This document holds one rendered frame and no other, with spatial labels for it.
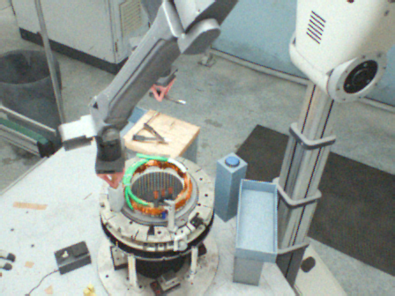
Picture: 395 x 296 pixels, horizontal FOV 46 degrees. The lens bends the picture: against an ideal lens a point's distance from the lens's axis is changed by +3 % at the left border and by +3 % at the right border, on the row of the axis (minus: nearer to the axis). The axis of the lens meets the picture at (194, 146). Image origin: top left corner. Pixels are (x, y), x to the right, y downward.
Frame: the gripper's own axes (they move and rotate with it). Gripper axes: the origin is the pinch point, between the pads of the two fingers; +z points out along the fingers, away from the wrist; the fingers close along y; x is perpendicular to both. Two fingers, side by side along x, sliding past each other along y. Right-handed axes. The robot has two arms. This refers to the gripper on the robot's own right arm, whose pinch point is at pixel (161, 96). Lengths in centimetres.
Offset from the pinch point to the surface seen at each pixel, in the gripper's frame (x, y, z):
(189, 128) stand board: 9.3, -2.9, 11.7
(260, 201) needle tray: 41.4, 12.7, 15.2
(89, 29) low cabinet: -143, -147, 86
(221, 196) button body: 27.0, 5.4, 28.4
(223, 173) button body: 26.4, 5.4, 17.9
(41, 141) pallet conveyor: -55, 1, 44
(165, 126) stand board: 1.8, 0.2, 11.9
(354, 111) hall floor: 57, -194, 116
